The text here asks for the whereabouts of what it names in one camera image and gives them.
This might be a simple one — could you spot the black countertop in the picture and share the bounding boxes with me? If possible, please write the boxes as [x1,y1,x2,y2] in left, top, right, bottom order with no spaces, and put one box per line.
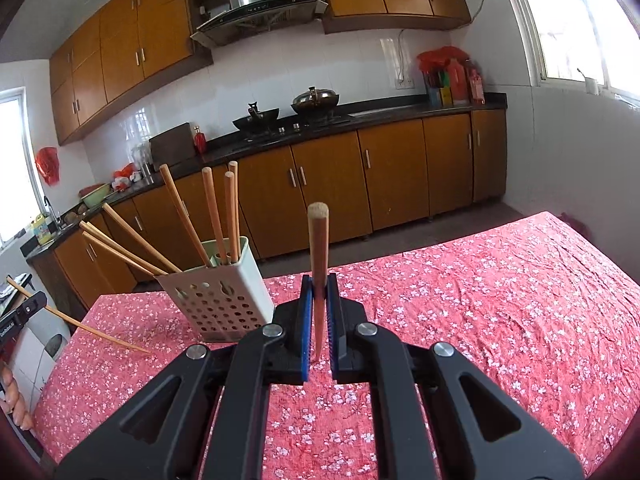
[25,92,508,261]

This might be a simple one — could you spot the red and white packets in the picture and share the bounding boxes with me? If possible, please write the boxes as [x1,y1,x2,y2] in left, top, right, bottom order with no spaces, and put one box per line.
[112,162,143,193]

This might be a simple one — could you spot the white perforated utensil holder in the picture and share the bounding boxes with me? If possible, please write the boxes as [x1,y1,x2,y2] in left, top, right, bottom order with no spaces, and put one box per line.
[156,236,275,345]

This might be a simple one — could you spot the red plastic bag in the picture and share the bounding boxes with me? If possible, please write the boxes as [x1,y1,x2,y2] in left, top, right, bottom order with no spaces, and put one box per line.
[416,46,471,77]

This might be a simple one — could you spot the red floral tablecloth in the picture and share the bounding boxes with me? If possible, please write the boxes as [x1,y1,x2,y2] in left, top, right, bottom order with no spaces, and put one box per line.
[31,210,640,480]

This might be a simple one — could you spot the chrome faucet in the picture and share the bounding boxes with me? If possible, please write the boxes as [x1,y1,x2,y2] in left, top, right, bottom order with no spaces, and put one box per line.
[44,196,64,230]

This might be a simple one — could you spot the large bright window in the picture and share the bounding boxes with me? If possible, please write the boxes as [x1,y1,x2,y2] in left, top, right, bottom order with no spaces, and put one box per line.
[495,0,640,106]

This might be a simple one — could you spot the small side window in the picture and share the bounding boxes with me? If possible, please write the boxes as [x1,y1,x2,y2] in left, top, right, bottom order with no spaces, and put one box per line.
[0,87,46,251]

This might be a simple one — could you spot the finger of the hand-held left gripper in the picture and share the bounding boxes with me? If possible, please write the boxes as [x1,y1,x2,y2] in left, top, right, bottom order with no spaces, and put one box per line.
[0,290,48,358]

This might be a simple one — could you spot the red carton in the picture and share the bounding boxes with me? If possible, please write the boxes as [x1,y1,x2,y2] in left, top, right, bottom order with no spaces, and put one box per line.
[446,59,471,106]

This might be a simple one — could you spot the person's left hand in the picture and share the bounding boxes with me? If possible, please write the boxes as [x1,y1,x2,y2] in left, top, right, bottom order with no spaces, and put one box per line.
[0,364,36,432]

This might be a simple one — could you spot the glass jars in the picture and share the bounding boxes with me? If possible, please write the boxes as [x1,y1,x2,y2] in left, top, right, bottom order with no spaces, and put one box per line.
[131,142,153,178]

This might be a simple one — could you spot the red boxed bottle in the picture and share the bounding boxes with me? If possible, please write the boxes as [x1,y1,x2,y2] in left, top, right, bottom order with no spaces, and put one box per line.
[467,60,487,106]

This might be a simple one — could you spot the white washing machine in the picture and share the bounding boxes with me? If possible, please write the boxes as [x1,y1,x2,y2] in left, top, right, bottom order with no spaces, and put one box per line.
[10,305,72,411]

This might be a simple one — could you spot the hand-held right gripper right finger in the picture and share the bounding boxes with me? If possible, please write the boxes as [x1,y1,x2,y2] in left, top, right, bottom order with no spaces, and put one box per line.
[325,272,586,480]

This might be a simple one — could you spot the yellow green bottle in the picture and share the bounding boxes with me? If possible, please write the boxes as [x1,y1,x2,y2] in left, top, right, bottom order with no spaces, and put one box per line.
[32,215,54,246]

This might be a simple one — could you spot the black gas stove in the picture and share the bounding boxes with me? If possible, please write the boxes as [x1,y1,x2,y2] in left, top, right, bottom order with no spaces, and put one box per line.
[232,112,353,137]

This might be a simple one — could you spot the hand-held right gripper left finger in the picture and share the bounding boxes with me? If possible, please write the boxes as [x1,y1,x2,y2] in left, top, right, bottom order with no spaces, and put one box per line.
[55,275,315,480]

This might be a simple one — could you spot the dark pot with lid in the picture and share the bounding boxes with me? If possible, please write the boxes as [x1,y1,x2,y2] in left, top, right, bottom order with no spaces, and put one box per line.
[291,86,341,116]

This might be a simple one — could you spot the hanging red bag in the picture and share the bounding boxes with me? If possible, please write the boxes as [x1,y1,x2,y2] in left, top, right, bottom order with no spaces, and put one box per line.
[35,146,60,188]

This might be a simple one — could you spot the black wok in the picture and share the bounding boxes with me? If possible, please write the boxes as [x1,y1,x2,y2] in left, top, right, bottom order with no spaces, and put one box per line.
[231,102,281,133]

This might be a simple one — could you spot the dark wooden box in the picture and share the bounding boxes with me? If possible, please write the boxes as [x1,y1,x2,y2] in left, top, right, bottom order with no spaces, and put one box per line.
[149,122,196,171]

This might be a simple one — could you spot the long wooden base cabinet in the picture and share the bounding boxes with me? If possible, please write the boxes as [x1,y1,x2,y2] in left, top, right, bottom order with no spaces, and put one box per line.
[127,109,508,263]

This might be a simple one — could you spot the steel range hood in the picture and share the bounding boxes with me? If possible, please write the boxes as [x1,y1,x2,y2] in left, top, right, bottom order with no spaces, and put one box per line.
[190,0,328,48]

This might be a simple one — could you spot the short wooden base cabinet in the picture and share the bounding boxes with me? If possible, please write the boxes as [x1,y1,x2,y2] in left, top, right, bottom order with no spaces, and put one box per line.
[27,195,166,321]

